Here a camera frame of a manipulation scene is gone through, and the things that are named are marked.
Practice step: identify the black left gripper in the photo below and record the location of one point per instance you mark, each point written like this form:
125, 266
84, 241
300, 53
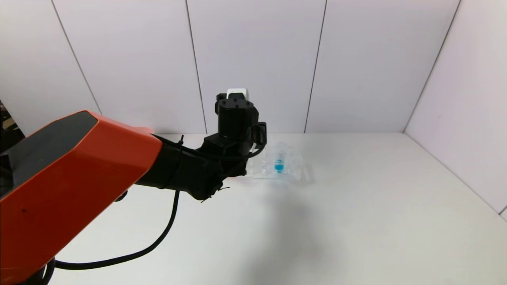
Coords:
235, 118

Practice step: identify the test tube with blue pigment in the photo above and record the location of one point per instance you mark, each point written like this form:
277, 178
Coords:
279, 166

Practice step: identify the clear acrylic test tube rack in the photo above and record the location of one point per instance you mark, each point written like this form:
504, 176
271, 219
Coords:
293, 164

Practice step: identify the orange and black left arm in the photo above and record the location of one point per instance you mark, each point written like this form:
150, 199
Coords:
79, 178

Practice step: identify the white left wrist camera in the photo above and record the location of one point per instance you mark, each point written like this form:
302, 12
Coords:
237, 92

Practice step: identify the dark cabinet beside table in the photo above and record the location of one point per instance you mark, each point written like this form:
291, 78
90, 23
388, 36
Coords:
8, 122

